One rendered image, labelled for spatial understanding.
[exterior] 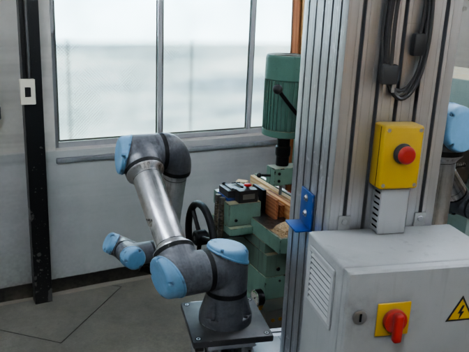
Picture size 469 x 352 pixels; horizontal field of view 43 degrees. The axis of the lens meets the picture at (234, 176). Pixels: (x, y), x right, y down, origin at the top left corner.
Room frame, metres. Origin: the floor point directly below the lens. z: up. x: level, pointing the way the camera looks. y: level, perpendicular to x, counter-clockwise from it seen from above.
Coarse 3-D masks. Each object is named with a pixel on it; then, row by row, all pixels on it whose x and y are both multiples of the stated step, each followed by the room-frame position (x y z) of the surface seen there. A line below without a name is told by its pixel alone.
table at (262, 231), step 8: (216, 192) 2.45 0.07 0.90; (264, 216) 2.17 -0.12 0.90; (224, 224) 2.14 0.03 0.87; (256, 224) 2.11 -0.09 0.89; (264, 224) 2.08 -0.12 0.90; (272, 224) 2.08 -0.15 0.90; (232, 232) 2.09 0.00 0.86; (240, 232) 2.11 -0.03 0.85; (248, 232) 2.12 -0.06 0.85; (256, 232) 2.10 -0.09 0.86; (264, 232) 2.05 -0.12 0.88; (272, 232) 2.00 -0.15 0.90; (264, 240) 2.05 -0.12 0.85; (272, 240) 1.99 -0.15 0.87; (280, 240) 1.94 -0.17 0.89; (272, 248) 1.99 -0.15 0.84; (280, 248) 1.94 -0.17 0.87
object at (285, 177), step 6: (270, 168) 2.27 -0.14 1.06; (276, 168) 2.25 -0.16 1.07; (282, 168) 2.25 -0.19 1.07; (288, 168) 2.26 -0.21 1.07; (270, 174) 2.27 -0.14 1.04; (276, 174) 2.24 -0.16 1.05; (282, 174) 2.25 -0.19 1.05; (288, 174) 2.26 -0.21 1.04; (270, 180) 2.27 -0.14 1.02; (276, 180) 2.24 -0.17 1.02; (282, 180) 2.25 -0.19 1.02; (288, 180) 2.27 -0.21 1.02; (282, 186) 2.29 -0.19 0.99
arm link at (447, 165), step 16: (448, 112) 1.47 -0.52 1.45; (464, 112) 1.48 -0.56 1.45; (448, 128) 1.45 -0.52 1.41; (464, 128) 1.47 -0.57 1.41; (448, 144) 1.45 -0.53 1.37; (464, 144) 1.47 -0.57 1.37; (448, 160) 1.48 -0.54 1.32; (448, 176) 1.49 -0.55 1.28; (448, 192) 1.49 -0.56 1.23; (448, 208) 1.50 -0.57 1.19; (432, 224) 1.49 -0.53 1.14
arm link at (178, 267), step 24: (120, 144) 1.71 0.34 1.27; (144, 144) 1.72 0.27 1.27; (120, 168) 1.69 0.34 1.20; (144, 168) 1.67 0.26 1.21; (144, 192) 1.61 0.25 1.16; (168, 216) 1.55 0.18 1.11; (168, 240) 1.49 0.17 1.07; (168, 264) 1.41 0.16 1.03; (192, 264) 1.43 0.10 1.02; (168, 288) 1.39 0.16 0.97; (192, 288) 1.41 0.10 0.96
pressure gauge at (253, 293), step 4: (260, 288) 1.97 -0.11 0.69; (252, 292) 1.98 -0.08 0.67; (256, 292) 1.95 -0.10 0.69; (260, 292) 1.95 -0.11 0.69; (252, 296) 1.98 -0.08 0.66; (256, 296) 1.95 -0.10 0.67; (260, 296) 1.94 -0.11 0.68; (264, 296) 1.94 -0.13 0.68; (256, 300) 1.95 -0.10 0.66; (260, 300) 1.93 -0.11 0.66; (264, 300) 1.94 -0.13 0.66; (256, 304) 1.94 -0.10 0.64; (260, 304) 1.94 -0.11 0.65; (260, 308) 1.96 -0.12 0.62
